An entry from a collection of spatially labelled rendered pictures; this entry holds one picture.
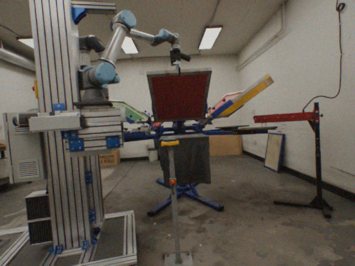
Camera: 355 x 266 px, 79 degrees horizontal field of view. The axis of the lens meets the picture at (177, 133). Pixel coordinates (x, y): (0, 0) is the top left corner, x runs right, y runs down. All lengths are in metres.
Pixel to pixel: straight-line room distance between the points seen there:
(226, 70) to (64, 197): 5.92
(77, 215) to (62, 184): 0.25
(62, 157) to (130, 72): 5.29
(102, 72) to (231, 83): 5.73
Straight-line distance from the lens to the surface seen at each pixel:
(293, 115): 2.64
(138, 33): 1.86
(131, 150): 6.70
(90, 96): 1.51
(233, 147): 6.70
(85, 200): 1.79
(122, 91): 6.76
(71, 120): 1.40
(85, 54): 2.18
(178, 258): 1.92
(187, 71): 1.99
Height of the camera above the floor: 1.10
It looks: 3 degrees down
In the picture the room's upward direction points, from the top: 4 degrees counter-clockwise
